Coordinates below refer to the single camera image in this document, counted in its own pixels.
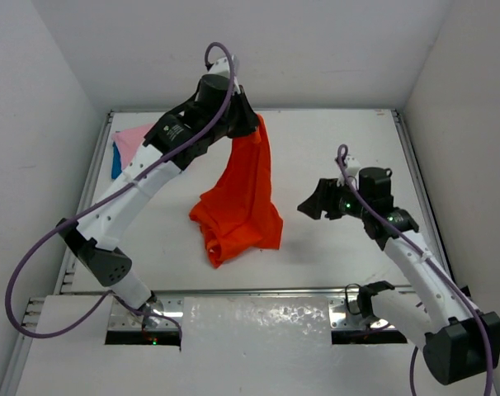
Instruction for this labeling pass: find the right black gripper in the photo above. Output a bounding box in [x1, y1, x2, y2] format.
[298, 176, 370, 219]

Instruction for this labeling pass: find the orange t shirt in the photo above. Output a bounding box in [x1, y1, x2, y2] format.
[189, 116, 283, 268]

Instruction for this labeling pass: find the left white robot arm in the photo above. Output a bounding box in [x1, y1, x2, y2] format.
[60, 74, 258, 310]

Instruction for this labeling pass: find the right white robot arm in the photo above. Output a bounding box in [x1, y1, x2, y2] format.
[297, 167, 500, 385]

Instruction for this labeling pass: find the folded pink t shirt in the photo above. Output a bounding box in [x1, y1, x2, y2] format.
[111, 124, 154, 170]

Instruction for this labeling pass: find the folded blue t shirt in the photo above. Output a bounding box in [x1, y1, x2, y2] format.
[111, 142, 122, 180]

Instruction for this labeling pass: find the white front cover board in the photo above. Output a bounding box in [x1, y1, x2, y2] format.
[17, 295, 485, 395]

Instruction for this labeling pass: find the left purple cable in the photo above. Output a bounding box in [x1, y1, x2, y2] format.
[4, 41, 237, 340]

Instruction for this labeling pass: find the purple cable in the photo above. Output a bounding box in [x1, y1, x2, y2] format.
[4, 41, 237, 340]
[335, 144, 495, 396]

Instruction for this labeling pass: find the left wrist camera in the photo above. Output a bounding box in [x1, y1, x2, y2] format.
[207, 54, 239, 78]

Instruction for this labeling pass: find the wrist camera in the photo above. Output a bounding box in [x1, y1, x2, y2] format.
[337, 154, 361, 186]
[207, 54, 239, 78]

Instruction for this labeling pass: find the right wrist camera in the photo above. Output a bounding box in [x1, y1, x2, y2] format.
[337, 154, 361, 186]

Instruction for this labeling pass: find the black looped wire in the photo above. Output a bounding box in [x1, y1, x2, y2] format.
[344, 282, 363, 318]

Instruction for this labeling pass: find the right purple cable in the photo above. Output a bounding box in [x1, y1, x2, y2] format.
[335, 144, 495, 396]

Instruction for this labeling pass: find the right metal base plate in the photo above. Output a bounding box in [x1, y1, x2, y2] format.
[328, 294, 395, 332]

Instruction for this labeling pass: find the metal base plate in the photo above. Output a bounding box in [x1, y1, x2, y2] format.
[107, 298, 183, 332]
[328, 294, 395, 332]

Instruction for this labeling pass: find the front aluminium frame rail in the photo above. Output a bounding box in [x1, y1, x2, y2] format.
[150, 286, 358, 298]

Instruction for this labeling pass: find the aluminium frame rail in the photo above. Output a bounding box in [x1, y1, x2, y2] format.
[150, 286, 358, 298]
[391, 109, 472, 299]
[53, 110, 115, 295]

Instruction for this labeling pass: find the right aluminium frame rail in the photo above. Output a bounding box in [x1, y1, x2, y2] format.
[391, 109, 472, 299]

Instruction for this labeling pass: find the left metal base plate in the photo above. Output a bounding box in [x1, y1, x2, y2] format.
[107, 298, 183, 332]

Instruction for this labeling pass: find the left aluminium frame rail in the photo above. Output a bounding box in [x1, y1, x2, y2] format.
[53, 110, 115, 295]

